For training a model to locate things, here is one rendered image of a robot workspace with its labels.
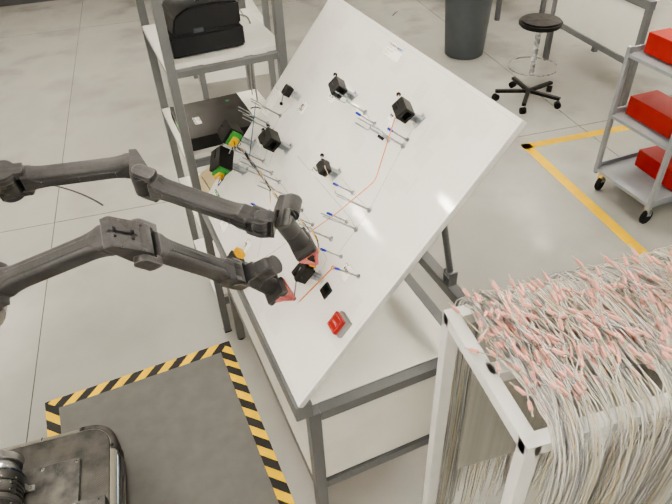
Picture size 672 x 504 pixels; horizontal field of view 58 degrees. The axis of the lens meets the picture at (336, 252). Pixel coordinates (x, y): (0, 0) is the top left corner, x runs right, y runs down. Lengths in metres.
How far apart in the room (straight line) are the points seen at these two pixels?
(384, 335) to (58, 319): 2.12
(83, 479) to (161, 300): 1.26
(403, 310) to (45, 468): 1.52
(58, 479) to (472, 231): 2.64
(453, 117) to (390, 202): 0.29
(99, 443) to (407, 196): 1.67
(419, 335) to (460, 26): 4.43
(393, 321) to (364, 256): 0.46
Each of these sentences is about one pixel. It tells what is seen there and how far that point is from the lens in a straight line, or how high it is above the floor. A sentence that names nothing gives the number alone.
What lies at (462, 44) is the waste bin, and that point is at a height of 0.16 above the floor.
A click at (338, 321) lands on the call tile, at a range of 1.72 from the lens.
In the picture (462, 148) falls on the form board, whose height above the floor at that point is 1.54.
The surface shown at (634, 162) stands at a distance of 4.56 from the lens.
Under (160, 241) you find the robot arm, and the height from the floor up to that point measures 1.49.
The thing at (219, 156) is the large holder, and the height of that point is 1.19.
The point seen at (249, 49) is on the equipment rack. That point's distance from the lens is 2.57.
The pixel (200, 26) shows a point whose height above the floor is 1.57.
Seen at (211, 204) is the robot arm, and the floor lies 1.40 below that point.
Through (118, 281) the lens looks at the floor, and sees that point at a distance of 3.79.
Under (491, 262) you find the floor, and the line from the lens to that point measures 3.69.
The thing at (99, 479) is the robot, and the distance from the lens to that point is 2.64.
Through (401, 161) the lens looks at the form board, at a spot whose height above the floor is 1.43.
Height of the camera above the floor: 2.36
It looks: 40 degrees down
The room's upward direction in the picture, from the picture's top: 3 degrees counter-clockwise
